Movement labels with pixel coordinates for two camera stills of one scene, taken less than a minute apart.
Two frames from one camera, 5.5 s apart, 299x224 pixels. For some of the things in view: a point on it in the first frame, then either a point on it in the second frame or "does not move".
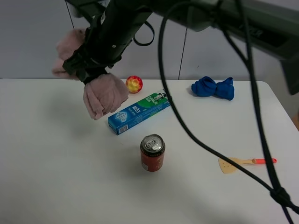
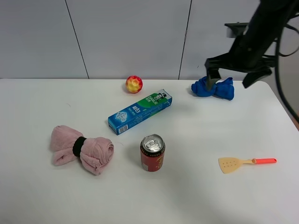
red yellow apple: x=134 y=84 does not move
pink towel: x=103 y=94 → x=95 y=153
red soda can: x=152 y=147 does not move
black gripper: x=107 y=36 → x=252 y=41
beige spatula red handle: x=226 y=167 does not move
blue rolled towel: x=206 y=86 does not move
